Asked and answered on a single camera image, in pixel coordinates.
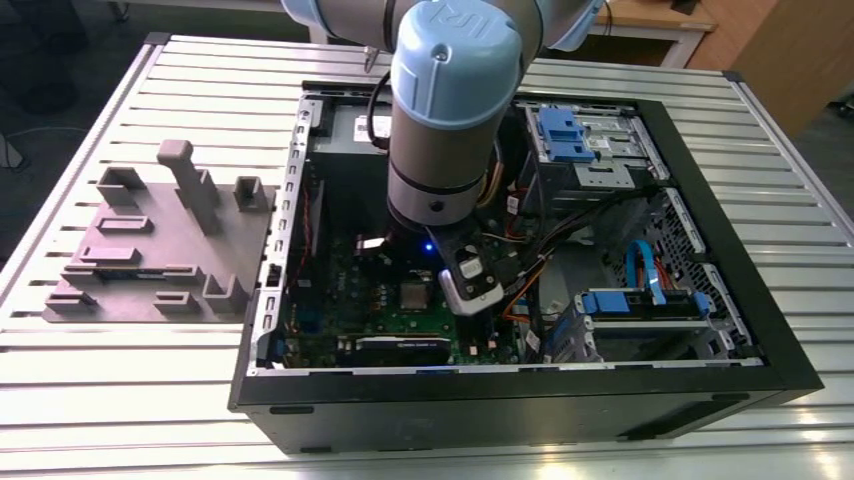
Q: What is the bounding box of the black open PC case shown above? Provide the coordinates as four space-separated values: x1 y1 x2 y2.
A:
226 79 825 455

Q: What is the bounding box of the blue flat wire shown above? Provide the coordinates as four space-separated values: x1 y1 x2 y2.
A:
624 239 668 306

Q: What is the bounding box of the metal drive cage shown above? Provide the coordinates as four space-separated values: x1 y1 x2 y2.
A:
520 104 671 216

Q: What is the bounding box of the silver square CPU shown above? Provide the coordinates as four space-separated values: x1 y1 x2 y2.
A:
397 281 433 312

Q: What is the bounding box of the orange wire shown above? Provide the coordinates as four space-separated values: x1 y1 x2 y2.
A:
500 257 555 324

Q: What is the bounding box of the brown wooden cabinet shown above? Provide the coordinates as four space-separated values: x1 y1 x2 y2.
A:
685 0 854 139

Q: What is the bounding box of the black graphics card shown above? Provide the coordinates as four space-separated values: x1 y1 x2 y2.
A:
332 332 453 369

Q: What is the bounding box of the RAM stick with gold contacts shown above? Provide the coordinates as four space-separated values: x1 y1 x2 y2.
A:
90 268 196 280

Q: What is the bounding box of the blue plastic drive latch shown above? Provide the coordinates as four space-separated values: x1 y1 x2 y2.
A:
537 107 596 164

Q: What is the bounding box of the hard disk in blue carrier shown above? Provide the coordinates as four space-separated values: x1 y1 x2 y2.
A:
573 288 709 321

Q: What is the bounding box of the grey power supply unit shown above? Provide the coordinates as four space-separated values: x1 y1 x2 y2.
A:
306 104 394 239

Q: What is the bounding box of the black cable bundle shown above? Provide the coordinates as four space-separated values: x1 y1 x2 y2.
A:
505 185 668 294

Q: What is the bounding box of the grey parts rack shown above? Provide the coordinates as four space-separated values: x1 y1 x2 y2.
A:
39 139 280 325

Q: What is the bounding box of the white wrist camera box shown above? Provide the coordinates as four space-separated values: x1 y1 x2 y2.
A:
436 239 507 317

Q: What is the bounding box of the green motherboard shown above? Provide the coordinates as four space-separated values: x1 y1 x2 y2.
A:
278 232 528 369

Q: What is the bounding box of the metal disk bay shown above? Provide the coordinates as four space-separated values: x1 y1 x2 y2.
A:
545 287 761 364

